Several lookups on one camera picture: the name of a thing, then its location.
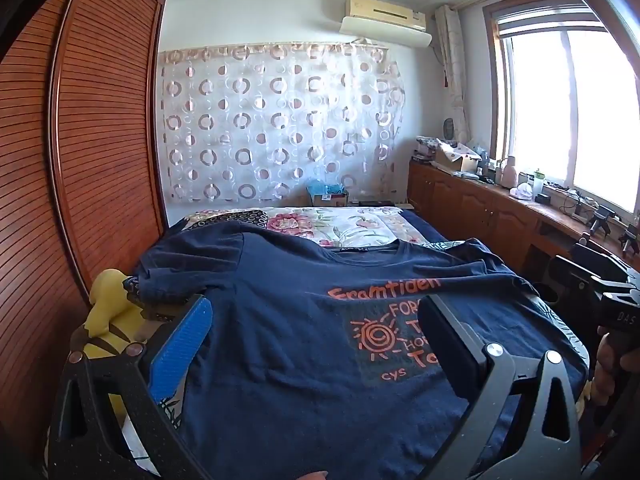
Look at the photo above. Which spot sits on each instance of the stack of patterned boxes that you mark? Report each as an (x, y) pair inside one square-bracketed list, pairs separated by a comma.
[(425, 149)]

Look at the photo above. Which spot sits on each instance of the blue plastic bag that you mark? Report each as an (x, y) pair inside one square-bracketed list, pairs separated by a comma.
[(322, 187)]

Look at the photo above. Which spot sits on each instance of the long wooden cabinet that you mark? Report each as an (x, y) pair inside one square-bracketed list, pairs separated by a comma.
[(475, 210)]

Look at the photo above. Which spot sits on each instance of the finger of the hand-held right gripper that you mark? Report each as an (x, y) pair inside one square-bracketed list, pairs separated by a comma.
[(580, 280)]

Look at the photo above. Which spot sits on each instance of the person's right hand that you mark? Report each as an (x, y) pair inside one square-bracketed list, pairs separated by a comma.
[(607, 370)]

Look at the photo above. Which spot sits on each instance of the dark medallion-patterned folded quilt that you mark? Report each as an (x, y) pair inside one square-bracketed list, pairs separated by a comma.
[(255, 217)]

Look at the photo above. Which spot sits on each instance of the sheer circle-patterned curtain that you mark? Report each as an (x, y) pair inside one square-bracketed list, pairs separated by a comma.
[(280, 125)]

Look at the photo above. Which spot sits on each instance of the navy printed t-shirt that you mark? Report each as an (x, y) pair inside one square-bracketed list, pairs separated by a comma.
[(280, 360)]

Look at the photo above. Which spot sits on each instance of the pale pink kettle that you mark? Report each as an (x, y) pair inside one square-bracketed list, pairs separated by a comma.
[(510, 175)]

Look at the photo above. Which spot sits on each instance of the yellow plush toy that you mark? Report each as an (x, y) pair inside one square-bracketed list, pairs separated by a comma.
[(107, 310)]

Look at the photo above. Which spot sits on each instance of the beige wall air conditioner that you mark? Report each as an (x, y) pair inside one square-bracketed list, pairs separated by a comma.
[(385, 9)]

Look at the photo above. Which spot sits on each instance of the green-capped bottle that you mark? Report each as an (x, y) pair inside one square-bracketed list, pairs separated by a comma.
[(538, 185)]

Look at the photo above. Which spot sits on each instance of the open cardboard box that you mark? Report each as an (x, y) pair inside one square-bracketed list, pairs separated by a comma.
[(462, 161)]

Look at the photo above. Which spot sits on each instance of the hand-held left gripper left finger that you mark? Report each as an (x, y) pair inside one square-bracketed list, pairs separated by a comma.
[(184, 347)]

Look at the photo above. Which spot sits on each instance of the floral bed quilt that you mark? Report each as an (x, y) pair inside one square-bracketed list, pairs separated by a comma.
[(340, 227)]

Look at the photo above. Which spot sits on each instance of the black tripod clamp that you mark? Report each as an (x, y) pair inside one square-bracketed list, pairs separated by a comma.
[(630, 242), (600, 220)]

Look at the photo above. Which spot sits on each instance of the white patterned window curtain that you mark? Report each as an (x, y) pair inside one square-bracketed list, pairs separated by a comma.
[(454, 70)]

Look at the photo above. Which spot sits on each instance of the wooden framed window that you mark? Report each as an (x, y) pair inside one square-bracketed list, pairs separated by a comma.
[(565, 100)]

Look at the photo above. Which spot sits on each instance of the dark oval mirror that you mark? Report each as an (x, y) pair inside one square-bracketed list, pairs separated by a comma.
[(449, 129)]

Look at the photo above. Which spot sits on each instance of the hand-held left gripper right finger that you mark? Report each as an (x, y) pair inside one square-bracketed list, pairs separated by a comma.
[(450, 340)]

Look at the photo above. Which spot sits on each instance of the small cardboard box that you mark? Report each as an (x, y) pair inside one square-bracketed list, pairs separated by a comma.
[(335, 200)]

